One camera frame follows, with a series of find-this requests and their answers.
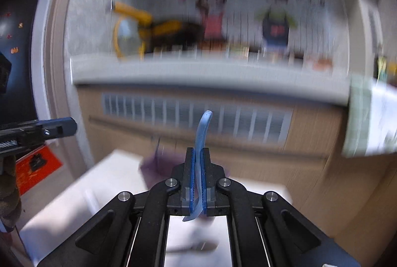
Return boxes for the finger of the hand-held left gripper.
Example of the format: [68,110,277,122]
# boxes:
[19,117,77,140]

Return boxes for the wooden kitchen cabinet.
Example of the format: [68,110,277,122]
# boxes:
[74,85,397,258]

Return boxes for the dark panel with stickers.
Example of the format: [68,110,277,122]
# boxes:
[0,0,44,126]

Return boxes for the maroon utensil holder box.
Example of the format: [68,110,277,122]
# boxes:
[138,147,230,193]

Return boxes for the beige table cover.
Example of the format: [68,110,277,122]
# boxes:
[19,149,294,267]

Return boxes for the yellow-handled frying pan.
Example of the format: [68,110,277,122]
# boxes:
[111,0,203,49]

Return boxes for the person's left hand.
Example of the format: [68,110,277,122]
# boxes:
[0,155,23,230]

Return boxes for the yellow-rimmed glass lid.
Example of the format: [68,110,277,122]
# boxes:
[113,17,147,59]

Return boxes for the light blue utensil handle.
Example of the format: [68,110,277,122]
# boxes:
[182,110,214,222]

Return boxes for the grey vent grille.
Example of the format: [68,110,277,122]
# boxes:
[102,93,294,145]

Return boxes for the speckled stone countertop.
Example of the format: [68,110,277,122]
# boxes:
[71,51,354,106]

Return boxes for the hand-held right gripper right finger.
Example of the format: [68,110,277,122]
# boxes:
[201,147,362,267]

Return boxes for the red floor mat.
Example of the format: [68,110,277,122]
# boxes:
[14,144,63,197]

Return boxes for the cartoon couple wall poster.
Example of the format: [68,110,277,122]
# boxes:
[167,0,329,64]

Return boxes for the green checked cloth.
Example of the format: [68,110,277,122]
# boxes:
[341,73,397,159]

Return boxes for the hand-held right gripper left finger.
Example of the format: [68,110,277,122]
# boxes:
[37,147,199,267]

